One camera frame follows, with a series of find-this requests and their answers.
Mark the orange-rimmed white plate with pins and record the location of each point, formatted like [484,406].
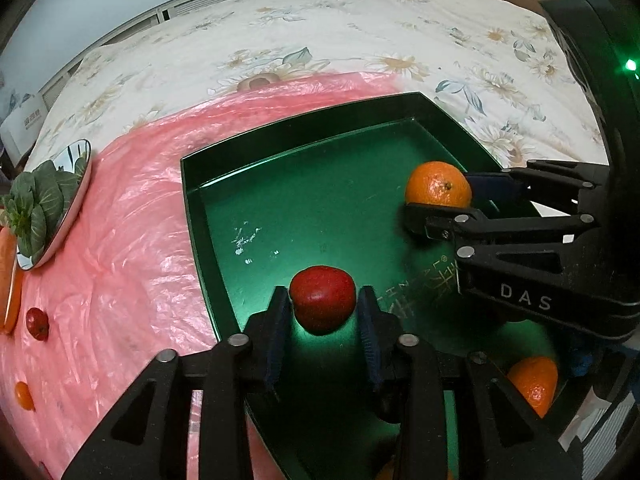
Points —
[12,310]

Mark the blue-rimmed white plate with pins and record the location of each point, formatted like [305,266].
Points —
[67,220]

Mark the green leafy vegetable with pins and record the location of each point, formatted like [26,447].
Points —
[35,205]

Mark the green rectangular tray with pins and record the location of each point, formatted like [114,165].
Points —
[325,200]

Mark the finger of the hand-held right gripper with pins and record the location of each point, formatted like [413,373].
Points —
[487,187]
[500,232]

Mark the red apple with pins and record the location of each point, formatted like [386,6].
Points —
[322,295]
[37,322]

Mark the carrot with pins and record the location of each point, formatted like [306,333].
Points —
[6,265]

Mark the pink plastic sheet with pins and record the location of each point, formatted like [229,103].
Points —
[125,235]

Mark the white cardboard box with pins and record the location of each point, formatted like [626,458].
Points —
[20,125]

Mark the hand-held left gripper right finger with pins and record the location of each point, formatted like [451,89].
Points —
[367,330]

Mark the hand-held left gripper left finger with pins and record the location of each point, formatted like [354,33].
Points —
[280,330]

